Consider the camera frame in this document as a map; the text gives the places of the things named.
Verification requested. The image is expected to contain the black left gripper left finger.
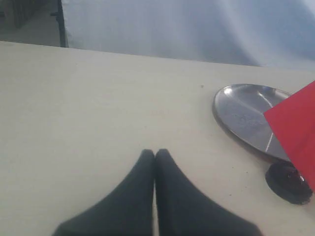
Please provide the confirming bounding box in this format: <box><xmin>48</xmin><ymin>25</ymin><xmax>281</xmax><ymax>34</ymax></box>
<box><xmin>54</xmin><ymin>149</ymin><xmax>155</xmax><ymax>236</ymax></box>

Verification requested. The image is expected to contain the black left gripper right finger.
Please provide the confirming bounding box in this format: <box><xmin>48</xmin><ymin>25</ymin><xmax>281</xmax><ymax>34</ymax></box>
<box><xmin>155</xmin><ymin>149</ymin><xmax>256</xmax><ymax>236</ymax></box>

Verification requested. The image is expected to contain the red cloth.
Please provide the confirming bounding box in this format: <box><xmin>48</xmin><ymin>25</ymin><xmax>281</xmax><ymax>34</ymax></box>
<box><xmin>264</xmin><ymin>82</ymin><xmax>315</xmax><ymax>190</ymax></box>

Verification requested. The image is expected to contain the round steel plate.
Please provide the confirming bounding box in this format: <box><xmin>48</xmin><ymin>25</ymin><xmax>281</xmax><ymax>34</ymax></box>
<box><xmin>213</xmin><ymin>84</ymin><xmax>291</xmax><ymax>162</ymax></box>

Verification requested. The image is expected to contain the white backdrop cloth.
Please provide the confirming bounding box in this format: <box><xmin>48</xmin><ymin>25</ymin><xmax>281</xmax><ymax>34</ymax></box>
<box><xmin>62</xmin><ymin>0</ymin><xmax>315</xmax><ymax>70</ymax></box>

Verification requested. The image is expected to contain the black backdrop stand pole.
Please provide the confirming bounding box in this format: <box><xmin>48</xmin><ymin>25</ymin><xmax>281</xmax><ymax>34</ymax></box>
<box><xmin>50</xmin><ymin>0</ymin><xmax>67</xmax><ymax>48</ymax></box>

